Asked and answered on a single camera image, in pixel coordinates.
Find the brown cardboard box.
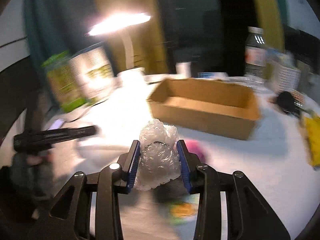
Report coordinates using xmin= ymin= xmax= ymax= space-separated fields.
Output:
xmin=148 ymin=78 xmax=261 ymax=140

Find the black round pouch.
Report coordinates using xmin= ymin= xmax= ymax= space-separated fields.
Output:
xmin=275 ymin=91 xmax=301 ymax=116

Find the clear bubble wrap ball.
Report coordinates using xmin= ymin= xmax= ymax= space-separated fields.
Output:
xmin=134 ymin=119 xmax=181 ymax=191

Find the white desk lamp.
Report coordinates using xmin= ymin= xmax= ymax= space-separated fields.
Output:
xmin=87 ymin=11 xmax=151 ymax=70

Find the clear water bottle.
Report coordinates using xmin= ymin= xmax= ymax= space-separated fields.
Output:
xmin=245 ymin=27 xmax=267 ymax=79

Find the pink plush toy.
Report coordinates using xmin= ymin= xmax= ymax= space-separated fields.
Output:
xmin=185 ymin=140 xmax=206 ymax=163

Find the white plastic basket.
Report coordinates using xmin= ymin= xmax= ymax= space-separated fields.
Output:
xmin=271 ymin=53 xmax=300 ymax=93

